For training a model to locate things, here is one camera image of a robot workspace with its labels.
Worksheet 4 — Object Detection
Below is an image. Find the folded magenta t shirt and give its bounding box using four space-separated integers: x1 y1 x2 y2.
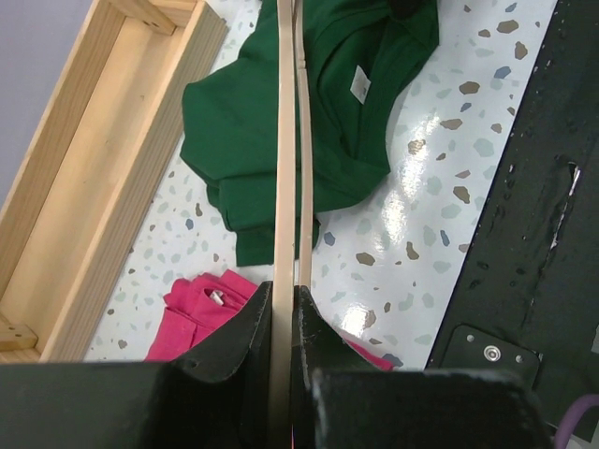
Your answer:
142 268 397 371

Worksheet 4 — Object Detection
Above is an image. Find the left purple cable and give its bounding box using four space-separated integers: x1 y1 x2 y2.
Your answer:
551 393 599 449

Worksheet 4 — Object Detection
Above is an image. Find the green t shirt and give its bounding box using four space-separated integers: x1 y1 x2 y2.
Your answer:
181 1 439 267

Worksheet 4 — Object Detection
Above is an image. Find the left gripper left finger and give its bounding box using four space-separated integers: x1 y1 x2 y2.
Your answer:
158 282 272 448

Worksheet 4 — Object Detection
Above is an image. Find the wooden hanger rack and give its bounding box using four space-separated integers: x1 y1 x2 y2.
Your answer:
1 1 227 364

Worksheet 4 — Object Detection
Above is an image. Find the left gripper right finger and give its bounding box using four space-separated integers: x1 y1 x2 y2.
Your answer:
290 286 393 448

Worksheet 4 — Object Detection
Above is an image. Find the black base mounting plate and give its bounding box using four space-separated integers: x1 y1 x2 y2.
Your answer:
429 1 598 425

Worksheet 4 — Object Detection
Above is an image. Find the beige wooden hanger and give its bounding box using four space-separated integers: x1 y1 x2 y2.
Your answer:
267 1 314 448

